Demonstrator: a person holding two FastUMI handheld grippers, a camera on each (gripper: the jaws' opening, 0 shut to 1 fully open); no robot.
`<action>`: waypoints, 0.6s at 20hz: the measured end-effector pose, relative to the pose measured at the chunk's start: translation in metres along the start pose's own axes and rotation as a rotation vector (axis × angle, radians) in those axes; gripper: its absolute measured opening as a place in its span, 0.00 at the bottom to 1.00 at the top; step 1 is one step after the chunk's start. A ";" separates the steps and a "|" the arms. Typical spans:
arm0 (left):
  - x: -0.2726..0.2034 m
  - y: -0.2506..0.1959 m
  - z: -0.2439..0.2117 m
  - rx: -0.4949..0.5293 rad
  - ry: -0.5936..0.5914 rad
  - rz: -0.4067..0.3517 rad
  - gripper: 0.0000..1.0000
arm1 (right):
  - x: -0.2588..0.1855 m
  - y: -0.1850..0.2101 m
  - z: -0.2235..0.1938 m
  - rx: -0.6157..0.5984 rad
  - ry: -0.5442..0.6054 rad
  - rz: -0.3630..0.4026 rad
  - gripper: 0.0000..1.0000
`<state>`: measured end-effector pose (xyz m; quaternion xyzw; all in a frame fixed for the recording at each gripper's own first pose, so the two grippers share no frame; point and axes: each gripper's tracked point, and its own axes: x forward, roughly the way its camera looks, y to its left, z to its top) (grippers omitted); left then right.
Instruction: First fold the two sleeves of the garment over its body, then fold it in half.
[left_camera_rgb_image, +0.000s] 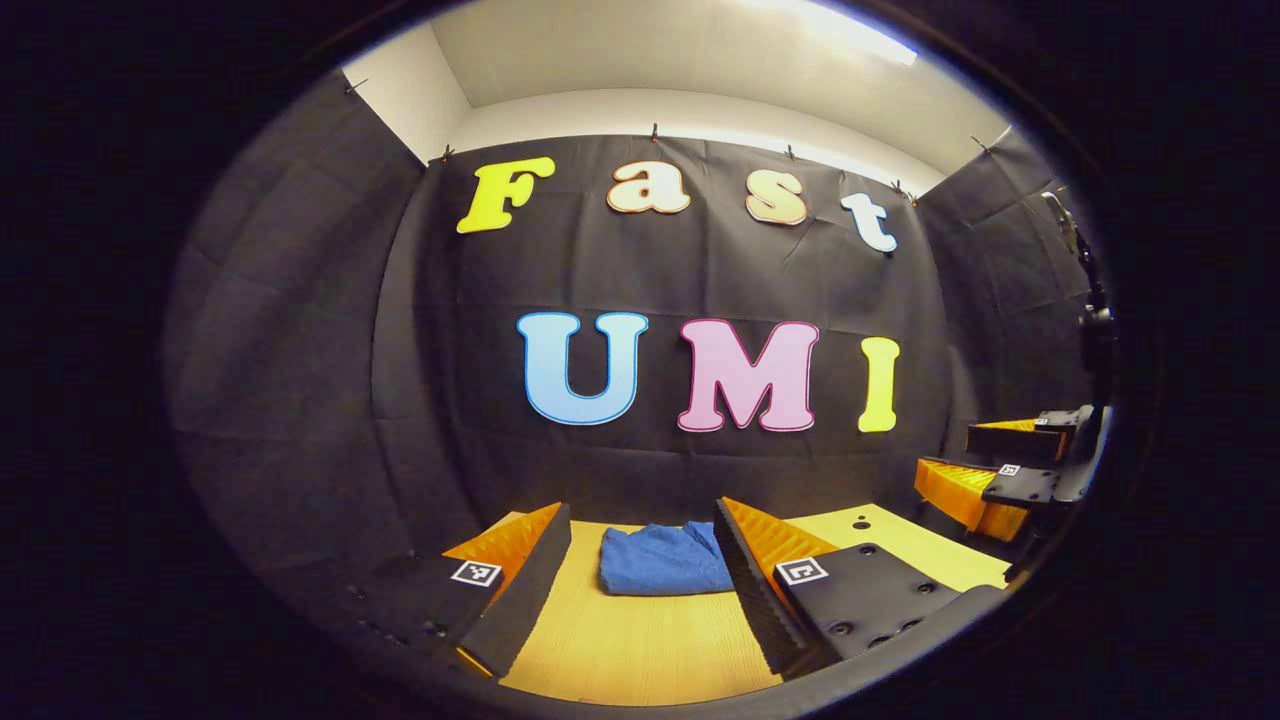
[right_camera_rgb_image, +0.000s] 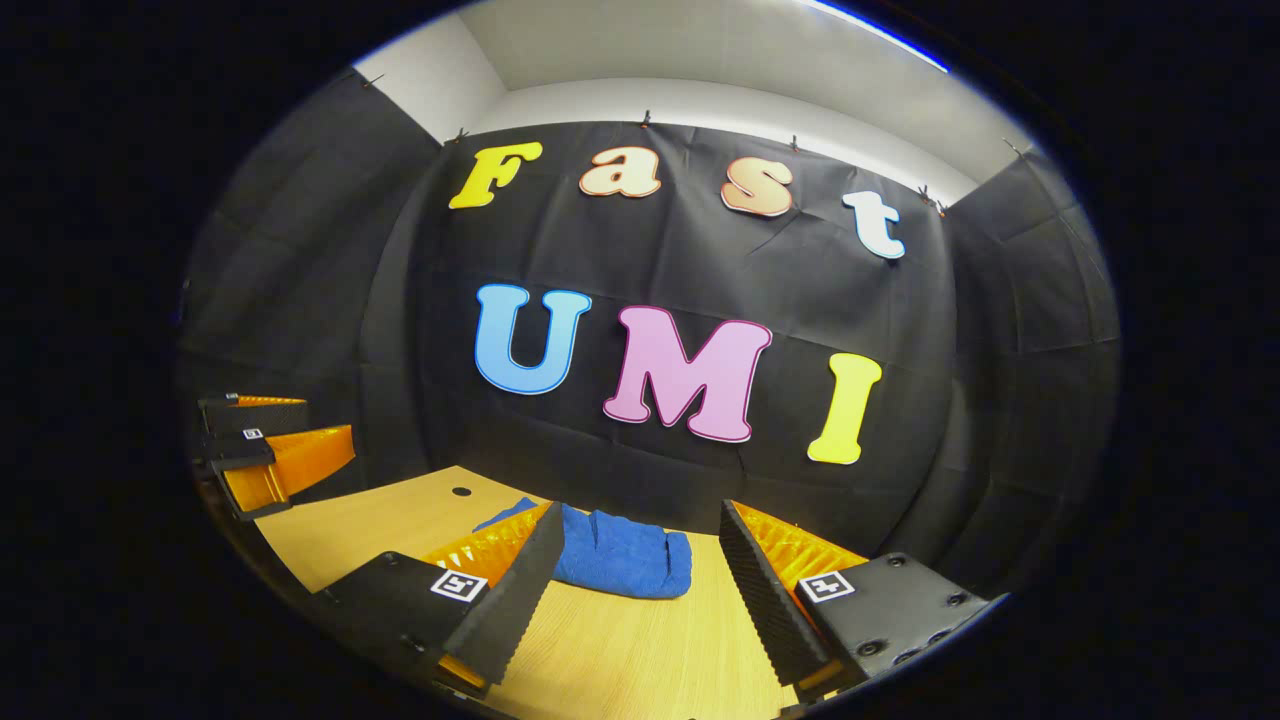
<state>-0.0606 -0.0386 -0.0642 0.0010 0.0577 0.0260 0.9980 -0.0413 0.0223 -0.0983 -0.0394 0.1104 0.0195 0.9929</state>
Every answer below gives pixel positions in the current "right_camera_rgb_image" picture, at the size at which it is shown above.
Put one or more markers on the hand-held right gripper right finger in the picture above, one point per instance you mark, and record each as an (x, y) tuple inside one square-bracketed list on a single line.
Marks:
[(765, 600)]

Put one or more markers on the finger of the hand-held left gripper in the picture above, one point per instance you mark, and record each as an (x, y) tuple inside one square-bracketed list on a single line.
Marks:
[(240, 450), (250, 413)]

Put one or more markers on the blue jacket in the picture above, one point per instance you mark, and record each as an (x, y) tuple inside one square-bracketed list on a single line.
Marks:
[(620, 560)]

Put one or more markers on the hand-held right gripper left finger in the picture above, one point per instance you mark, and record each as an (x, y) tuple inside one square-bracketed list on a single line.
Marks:
[(510, 600)]

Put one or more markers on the black backdrop cloth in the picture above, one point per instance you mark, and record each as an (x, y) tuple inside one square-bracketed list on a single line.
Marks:
[(700, 250)]

